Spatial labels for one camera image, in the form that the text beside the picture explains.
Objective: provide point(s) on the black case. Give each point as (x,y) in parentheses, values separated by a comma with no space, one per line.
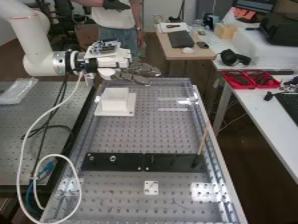
(281,30)

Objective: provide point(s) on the black chair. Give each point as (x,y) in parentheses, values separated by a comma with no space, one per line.
(67,16)

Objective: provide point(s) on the red tray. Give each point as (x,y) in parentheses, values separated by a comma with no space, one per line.
(237,80)
(266,79)

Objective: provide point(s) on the small wooden box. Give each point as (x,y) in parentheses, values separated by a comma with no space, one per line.
(225,31)

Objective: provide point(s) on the white mouse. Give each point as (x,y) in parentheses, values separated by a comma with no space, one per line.
(188,50)

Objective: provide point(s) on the dark screen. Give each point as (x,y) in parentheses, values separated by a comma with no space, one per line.
(254,4)

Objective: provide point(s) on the clear box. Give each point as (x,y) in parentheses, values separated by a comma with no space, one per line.
(214,156)

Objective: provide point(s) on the small metal bearing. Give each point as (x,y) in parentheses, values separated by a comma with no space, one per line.
(113,159)

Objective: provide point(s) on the black keyboard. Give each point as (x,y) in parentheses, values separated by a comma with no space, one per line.
(180,39)
(289,106)

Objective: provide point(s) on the thin stick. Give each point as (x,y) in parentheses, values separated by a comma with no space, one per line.
(202,141)

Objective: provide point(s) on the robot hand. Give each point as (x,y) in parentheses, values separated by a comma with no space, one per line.
(113,60)

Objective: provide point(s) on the person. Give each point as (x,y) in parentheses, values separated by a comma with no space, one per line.
(115,18)

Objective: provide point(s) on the black plate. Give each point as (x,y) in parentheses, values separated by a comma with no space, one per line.
(168,162)

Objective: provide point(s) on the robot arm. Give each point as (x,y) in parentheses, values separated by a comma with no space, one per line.
(31,30)

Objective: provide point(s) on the white desk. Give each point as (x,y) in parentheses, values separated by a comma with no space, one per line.
(270,55)
(261,123)

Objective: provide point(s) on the clear plastic bag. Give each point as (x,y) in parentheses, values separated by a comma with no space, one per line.
(15,90)

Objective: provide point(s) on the brown wooden desk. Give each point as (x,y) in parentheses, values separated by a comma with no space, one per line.
(177,56)

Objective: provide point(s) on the small white square plate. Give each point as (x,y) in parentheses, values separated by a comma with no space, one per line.
(151,187)

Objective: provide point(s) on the small white box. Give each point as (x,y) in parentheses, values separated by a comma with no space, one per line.
(115,100)

